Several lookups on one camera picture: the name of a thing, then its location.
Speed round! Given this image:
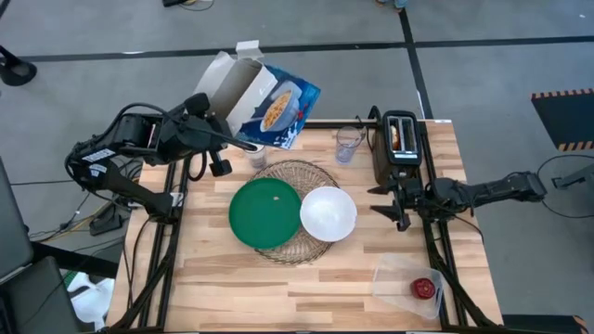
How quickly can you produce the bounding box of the round ceramic bowl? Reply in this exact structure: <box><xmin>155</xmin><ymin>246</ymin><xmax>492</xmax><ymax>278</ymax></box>
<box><xmin>299</xmin><ymin>186</ymin><xmax>358</xmax><ymax>243</ymax></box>

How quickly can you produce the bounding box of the black round stand base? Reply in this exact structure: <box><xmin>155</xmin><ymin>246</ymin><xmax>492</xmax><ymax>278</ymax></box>
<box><xmin>0</xmin><ymin>45</ymin><xmax>38</xmax><ymax>87</ymax></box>

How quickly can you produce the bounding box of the black floor power box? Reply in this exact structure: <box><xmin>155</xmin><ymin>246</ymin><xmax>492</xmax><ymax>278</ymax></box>
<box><xmin>90</xmin><ymin>203</ymin><xmax>131</xmax><ymax>236</ymax></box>

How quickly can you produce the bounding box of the round green plate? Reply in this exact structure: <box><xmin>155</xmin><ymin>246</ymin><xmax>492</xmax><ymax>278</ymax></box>
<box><xmin>227</xmin><ymin>177</ymin><xmax>303</xmax><ymax>251</ymax></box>

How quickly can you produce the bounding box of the black toaster power cable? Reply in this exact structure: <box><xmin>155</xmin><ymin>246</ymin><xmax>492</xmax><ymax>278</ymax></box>
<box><xmin>355</xmin><ymin>105</ymin><xmax>378</xmax><ymax>152</ymax></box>

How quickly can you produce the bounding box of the black hazard-striped floor mat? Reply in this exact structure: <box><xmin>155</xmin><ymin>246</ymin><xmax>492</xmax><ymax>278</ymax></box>
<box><xmin>530</xmin><ymin>87</ymin><xmax>594</xmax><ymax>152</ymax></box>

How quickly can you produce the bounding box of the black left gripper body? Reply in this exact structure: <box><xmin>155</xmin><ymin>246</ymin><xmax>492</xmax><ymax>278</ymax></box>
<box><xmin>160</xmin><ymin>109</ymin><xmax>236</xmax><ymax>157</ymax></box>

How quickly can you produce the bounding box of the black hazard-striped floor block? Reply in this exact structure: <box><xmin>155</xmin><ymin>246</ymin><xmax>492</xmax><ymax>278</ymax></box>
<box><xmin>502</xmin><ymin>314</ymin><xmax>590</xmax><ymax>334</ymax></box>

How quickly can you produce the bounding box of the black two-slot toaster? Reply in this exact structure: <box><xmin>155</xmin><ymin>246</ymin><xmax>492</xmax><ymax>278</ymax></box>
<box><xmin>370</xmin><ymin>109</ymin><xmax>424</xmax><ymax>186</ymax></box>

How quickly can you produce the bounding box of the empty clear drinking glass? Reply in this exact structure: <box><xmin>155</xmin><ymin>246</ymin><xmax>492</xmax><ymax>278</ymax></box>
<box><xmin>334</xmin><ymin>124</ymin><xmax>366</xmax><ymax>166</ymax></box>

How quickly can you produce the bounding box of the grey stand leg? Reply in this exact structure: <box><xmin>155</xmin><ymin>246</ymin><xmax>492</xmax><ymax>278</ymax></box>
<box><xmin>554</xmin><ymin>164</ymin><xmax>594</xmax><ymax>189</ymax></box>

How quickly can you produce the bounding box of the black chair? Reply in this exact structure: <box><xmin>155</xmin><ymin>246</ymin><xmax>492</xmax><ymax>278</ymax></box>
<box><xmin>0</xmin><ymin>157</ymin><xmax>83</xmax><ymax>334</ymax></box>

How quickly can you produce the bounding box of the white plastic bag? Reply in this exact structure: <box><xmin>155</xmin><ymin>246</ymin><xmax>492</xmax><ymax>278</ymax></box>
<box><xmin>67</xmin><ymin>272</ymin><xmax>115</xmax><ymax>331</ymax></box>

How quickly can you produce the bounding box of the black floor cable loop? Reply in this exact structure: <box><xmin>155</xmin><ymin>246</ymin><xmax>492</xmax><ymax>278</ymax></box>
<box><xmin>536</xmin><ymin>154</ymin><xmax>594</xmax><ymax>219</ymax></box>

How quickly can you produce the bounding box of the black aluminium frame rail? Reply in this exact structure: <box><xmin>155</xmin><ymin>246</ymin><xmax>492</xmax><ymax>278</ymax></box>
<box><xmin>417</xmin><ymin>120</ymin><xmax>502</xmax><ymax>333</ymax></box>
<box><xmin>110</xmin><ymin>157</ymin><xmax>191</xmax><ymax>333</ymax></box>

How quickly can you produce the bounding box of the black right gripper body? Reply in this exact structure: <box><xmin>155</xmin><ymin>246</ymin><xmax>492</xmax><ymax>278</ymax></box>
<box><xmin>393</xmin><ymin>173</ymin><xmax>428</xmax><ymax>219</ymax></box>

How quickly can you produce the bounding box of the round woven straw placemat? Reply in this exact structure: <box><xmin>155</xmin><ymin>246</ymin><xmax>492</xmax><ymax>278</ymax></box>
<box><xmin>248</xmin><ymin>159</ymin><xmax>344</xmax><ymax>266</ymax></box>

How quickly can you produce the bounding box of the red apple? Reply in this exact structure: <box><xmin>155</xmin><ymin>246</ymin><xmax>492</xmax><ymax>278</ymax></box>
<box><xmin>409</xmin><ymin>276</ymin><xmax>437</xmax><ymax>301</ymax></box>

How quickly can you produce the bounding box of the small glass with milk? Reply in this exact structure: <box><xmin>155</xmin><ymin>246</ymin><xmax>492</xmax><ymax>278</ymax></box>
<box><xmin>244</xmin><ymin>143</ymin><xmax>269</xmax><ymax>171</ymax></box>

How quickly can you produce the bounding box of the clear plastic container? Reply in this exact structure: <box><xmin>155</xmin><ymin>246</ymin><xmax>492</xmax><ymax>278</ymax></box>
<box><xmin>372</xmin><ymin>253</ymin><xmax>446</xmax><ymax>320</ymax></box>

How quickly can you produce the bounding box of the black table edge rail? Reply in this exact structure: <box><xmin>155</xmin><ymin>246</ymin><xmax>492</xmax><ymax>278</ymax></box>
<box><xmin>303</xmin><ymin>119</ymin><xmax>454</xmax><ymax>130</ymax></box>

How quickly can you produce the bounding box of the blue frosted flakes cereal box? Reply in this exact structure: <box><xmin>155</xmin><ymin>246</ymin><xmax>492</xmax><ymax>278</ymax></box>
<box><xmin>192</xmin><ymin>40</ymin><xmax>322</xmax><ymax>151</ymax></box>

